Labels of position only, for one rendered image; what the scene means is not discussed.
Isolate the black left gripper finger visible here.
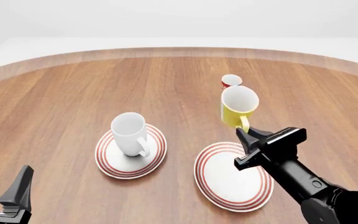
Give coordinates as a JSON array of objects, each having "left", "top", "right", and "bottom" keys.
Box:
[{"left": 0, "top": 164, "right": 35, "bottom": 213}]

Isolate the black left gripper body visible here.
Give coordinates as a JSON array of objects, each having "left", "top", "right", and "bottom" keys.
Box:
[{"left": 0, "top": 205, "right": 32, "bottom": 224}]

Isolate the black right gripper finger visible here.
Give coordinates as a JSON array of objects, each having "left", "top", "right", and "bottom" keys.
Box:
[
  {"left": 235, "top": 127, "right": 261, "bottom": 155},
  {"left": 248, "top": 125, "right": 273, "bottom": 144}
]

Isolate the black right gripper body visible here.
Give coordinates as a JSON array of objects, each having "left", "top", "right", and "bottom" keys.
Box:
[{"left": 234, "top": 126, "right": 308, "bottom": 173}]

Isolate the yellow and white mug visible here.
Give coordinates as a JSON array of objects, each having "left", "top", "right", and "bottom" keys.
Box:
[{"left": 220, "top": 85, "right": 260, "bottom": 132}]

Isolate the white plate with red rings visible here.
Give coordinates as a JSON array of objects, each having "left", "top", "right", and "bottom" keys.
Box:
[
  {"left": 193, "top": 141, "right": 275, "bottom": 213},
  {"left": 94, "top": 123, "right": 168, "bottom": 180}
]

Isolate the red and white mug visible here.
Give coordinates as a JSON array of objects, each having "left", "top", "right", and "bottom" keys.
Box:
[{"left": 221, "top": 73, "right": 243, "bottom": 91}]

